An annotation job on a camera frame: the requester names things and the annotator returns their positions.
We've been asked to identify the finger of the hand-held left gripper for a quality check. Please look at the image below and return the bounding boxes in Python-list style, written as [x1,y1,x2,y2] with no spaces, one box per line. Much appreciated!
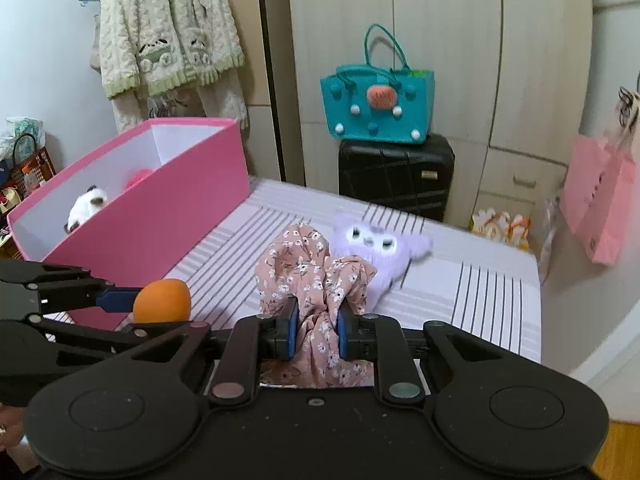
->
[0,316,211,357]
[0,259,146,315]

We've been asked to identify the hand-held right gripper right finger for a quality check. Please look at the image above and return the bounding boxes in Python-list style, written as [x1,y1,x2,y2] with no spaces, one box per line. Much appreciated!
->
[336,304,521,407]

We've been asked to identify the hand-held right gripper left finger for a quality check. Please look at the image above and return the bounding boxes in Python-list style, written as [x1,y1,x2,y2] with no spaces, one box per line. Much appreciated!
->
[117,296,300,407]

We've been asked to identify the orange ball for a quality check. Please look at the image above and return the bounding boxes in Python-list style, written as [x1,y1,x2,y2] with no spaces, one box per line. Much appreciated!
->
[131,279,192,324]

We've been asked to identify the pink floral cloth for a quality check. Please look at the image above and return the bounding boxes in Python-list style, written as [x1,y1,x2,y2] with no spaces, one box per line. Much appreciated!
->
[254,223,378,389]

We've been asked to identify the white plush toy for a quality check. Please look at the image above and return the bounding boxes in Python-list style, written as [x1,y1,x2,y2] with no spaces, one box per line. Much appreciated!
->
[63,185,111,235]

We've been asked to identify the pink storage box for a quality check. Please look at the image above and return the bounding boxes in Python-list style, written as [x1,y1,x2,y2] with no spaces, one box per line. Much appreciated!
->
[6,117,252,332]

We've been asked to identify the pink plush ball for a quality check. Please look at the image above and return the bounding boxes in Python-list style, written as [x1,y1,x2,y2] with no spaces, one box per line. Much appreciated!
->
[122,167,153,192]

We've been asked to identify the person's left hand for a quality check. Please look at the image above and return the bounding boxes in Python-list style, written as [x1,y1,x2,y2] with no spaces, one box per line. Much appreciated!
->
[0,406,27,453]

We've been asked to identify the purple plush toy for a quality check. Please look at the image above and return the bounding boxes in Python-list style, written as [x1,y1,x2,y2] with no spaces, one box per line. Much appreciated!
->
[331,212,434,306]

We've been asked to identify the striped bed sheet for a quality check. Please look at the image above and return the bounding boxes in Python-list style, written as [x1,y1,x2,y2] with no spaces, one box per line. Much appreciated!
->
[30,176,543,391]

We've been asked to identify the black suitcase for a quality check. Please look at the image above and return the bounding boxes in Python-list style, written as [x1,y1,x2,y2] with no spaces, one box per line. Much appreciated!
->
[338,132,456,223]

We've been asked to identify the yellow gift bag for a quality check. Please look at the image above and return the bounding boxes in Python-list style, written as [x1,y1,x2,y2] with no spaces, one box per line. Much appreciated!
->
[470,208,531,251]

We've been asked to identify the teal felt handbag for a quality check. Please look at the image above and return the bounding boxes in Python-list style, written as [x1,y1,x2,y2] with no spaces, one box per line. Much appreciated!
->
[320,23,435,147]

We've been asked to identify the clear plastic bag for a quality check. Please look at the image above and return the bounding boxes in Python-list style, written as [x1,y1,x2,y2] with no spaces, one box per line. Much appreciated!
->
[530,192,566,286]

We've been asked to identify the cream fleece pants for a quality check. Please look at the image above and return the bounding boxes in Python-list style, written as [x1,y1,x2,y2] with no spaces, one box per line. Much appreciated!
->
[110,72,249,133]

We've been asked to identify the cream fleece jacket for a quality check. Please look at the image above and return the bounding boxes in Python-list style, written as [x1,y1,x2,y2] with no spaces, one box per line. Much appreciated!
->
[99,0,246,101]

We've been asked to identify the pink paper bag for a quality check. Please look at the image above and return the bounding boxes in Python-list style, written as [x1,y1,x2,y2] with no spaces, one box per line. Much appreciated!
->
[558,85,640,267]

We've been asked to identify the beige wardrobe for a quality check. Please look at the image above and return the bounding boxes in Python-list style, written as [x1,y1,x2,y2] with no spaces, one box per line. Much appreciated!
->
[257,0,601,241]

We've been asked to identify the woven bag with black handles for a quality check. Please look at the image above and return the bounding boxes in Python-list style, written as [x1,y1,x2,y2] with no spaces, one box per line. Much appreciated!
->
[10,132,57,197]

